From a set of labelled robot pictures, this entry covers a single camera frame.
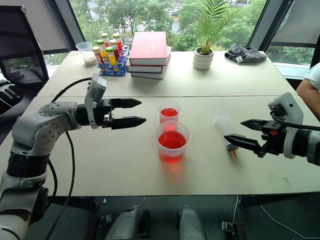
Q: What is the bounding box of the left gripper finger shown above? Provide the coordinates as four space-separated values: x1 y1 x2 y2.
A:
111 97 143 110
111 115 147 131

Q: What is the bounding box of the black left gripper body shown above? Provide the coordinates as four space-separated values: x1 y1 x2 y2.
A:
94 98 116 129

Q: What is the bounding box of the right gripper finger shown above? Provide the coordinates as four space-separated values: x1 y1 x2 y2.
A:
240 118 270 132
223 134 264 152

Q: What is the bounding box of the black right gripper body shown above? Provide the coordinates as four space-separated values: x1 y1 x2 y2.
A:
257 120 287 159

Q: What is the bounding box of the clear syringe with orange tip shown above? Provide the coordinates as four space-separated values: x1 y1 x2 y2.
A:
215 111 240 161

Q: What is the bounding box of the small cup of red liquid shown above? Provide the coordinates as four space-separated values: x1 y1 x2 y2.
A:
157 100 185 125

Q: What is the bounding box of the large cup of red liquid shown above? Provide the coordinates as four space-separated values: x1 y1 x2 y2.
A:
155 120 197 165

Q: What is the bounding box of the blue test tube rack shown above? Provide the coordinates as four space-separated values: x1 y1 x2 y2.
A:
97 45 130 77

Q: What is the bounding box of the green-capped tube yellow liquid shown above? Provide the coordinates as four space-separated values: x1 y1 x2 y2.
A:
96 39 107 65
104 46 117 72

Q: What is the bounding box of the yellow-capped tube red liquid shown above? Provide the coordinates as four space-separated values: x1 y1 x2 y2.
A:
91 45 104 67

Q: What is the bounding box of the pale-capped tube dark red liquid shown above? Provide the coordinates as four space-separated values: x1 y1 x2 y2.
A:
109 38 121 61

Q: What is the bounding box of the person's arm with white sleeve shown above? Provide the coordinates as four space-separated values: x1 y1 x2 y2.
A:
295 61 320 111

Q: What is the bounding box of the plastic beaker with white powder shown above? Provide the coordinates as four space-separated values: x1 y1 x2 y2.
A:
75 41 98 67

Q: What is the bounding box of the green-capped tube red liquid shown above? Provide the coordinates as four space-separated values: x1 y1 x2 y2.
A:
112 32 124 55

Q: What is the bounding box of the crumpled grey cloth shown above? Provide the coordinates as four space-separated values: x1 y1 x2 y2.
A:
224 43 268 65

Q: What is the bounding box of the palm plant in white pot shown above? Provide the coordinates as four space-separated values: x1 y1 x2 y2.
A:
192 0 242 71

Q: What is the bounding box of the small black metal clamp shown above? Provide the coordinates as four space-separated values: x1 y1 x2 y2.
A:
99 214 113 229
220 220 245 240

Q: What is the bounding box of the dark grey rounded shape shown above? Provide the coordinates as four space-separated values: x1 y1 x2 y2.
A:
177 205 208 240
104 205 151 240

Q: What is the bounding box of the black office chair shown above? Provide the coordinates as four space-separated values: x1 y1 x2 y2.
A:
0 5 50 118

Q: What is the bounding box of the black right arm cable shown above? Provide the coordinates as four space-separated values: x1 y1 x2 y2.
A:
269 110 320 132

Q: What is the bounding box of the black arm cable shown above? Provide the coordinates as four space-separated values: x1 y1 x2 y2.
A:
269 110 320 132
44 76 93 240

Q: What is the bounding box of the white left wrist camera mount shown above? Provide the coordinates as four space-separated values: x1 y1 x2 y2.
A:
84 72 108 130

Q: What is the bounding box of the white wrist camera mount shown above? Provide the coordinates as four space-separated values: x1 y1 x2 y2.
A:
84 72 108 130
267 92 305 160

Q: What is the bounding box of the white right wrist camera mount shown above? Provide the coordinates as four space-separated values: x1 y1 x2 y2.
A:
267 92 305 160

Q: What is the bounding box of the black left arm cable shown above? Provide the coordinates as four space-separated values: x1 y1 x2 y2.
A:
44 76 93 240

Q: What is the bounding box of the thin white floor cable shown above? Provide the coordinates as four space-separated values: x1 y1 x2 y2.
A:
232 195 320 240

